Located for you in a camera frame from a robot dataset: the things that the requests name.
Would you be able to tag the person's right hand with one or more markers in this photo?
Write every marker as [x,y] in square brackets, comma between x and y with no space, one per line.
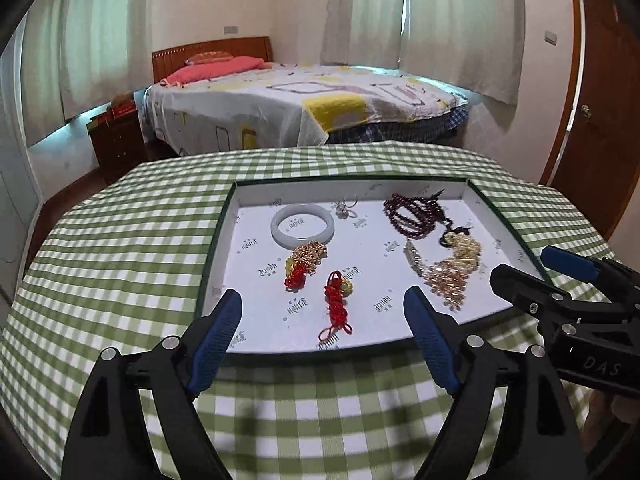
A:
[607,407]

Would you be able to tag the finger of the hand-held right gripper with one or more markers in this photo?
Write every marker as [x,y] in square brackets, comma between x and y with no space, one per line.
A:
[570,262]
[525,290]

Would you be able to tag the brown wooden door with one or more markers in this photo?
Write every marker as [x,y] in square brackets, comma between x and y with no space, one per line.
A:
[600,110]

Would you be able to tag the glass door wardrobe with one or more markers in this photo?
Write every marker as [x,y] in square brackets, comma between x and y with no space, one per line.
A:
[17,170]

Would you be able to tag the red box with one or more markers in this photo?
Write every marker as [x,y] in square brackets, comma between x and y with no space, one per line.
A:
[124,110]

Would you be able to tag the brown plush toy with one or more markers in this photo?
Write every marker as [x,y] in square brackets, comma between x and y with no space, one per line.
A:
[122,98]

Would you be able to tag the pink pillow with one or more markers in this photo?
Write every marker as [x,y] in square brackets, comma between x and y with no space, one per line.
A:
[215,67]

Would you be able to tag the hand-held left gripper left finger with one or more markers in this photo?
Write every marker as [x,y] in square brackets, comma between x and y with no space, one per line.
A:
[215,345]

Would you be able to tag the white curtain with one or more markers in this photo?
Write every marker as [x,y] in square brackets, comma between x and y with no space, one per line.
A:
[362,10]
[42,50]
[465,25]
[105,30]

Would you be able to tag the white jade bangle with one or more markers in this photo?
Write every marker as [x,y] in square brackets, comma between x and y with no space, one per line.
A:
[280,232]

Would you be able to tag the orange pillow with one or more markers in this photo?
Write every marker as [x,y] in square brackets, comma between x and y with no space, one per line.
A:
[207,56]

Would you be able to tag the bed with printed sheet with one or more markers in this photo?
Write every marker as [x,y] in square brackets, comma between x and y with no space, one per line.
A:
[280,105]

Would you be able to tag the wall switch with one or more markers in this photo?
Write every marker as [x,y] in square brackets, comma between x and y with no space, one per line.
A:
[550,36]

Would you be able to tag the dark wooden nightstand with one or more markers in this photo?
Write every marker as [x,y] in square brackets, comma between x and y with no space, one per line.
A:
[117,147]

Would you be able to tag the green checked tablecloth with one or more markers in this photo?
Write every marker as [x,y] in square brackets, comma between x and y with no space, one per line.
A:
[125,240]

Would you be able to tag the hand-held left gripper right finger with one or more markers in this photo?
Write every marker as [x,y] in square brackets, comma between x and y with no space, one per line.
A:
[430,340]

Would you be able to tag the green tray white lining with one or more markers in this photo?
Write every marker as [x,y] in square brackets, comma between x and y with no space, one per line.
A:
[380,270]

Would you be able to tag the wooden headboard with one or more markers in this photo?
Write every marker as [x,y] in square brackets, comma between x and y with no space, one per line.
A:
[175,55]

